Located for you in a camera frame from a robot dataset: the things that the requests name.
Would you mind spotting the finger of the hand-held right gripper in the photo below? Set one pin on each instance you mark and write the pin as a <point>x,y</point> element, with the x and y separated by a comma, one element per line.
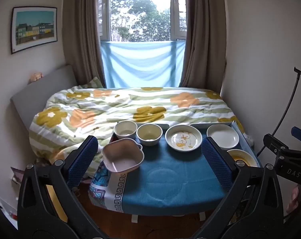
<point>272,143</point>
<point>298,132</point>

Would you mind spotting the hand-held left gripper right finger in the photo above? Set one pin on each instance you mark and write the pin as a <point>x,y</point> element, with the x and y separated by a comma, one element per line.
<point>215,164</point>

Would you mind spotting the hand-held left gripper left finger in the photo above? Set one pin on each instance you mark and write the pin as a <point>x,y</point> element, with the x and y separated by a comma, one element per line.
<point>83,161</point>

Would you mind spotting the yellow rimmed plate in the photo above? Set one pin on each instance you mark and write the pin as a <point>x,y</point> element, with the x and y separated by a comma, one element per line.
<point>240,158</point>

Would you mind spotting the plain white plate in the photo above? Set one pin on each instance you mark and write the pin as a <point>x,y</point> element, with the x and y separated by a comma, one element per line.
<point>224,135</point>

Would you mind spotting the pink square bowl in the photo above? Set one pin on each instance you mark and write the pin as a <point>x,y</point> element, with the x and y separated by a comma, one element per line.
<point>120,159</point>

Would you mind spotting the duck print plate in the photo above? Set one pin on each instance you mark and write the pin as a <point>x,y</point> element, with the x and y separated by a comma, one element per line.
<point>182,139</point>

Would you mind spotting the white round bowl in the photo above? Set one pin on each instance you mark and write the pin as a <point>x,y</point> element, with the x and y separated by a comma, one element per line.
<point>125,129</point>

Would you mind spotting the cream round bowl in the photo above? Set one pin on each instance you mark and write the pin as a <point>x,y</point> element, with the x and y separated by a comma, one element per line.
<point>149,133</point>

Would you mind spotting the person's right hand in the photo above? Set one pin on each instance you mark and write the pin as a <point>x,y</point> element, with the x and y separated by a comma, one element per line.
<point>293,201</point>

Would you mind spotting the blue patterned tablecloth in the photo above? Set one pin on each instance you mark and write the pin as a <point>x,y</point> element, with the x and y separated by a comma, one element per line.
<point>170,179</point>

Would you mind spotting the black arc lamp pole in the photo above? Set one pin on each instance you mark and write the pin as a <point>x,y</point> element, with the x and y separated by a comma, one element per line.
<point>299,73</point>

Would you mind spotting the floral striped blanket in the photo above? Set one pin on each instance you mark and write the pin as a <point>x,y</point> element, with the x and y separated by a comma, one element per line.
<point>115,107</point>

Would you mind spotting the green striped pillow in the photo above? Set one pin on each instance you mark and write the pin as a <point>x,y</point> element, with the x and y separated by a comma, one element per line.
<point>91,83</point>

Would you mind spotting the grey headboard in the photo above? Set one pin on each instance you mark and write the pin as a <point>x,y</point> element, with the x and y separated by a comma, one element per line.
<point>40,92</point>

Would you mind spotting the small pink toy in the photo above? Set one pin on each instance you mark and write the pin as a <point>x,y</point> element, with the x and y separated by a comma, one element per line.
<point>35,76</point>

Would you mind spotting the light blue cloth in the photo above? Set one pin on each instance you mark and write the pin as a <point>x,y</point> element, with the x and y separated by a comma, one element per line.
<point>143,64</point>

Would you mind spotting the framed houses picture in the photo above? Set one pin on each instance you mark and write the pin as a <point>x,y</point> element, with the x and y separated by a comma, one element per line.
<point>34,29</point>

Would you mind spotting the window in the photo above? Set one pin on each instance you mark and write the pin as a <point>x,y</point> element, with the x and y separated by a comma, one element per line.
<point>140,10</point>

